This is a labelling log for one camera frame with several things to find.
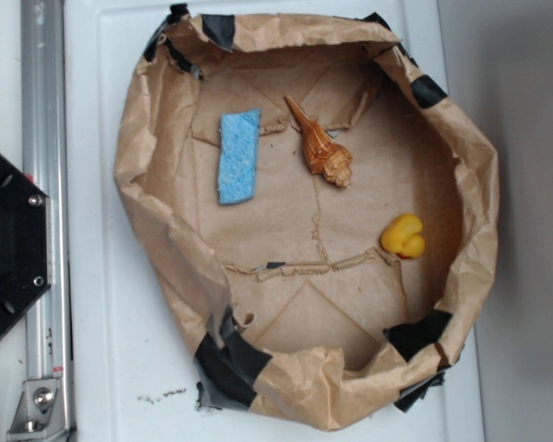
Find brown spiral seashell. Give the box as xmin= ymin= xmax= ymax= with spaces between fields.
xmin=285 ymin=95 xmax=353 ymax=189

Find metal corner bracket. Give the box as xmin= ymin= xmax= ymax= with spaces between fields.
xmin=6 ymin=378 xmax=65 ymax=441

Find aluminium extrusion rail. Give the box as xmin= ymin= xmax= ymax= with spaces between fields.
xmin=20 ymin=1 xmax=76 ymax=441

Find blue sponge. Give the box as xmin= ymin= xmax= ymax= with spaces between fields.
xmin=218 ymin=108 xmax=261 ymax=205

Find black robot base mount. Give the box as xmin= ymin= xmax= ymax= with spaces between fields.
xmin=0 ymin=153 xmax=51 ymax=341

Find brown paper bag tray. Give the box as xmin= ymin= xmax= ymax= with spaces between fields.
xmin=113 ymin=6 xmax=500 ymax=431

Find yellow rubber duck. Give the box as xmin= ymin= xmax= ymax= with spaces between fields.
xmin=380 ymin=214 xmax=426 ymax=259

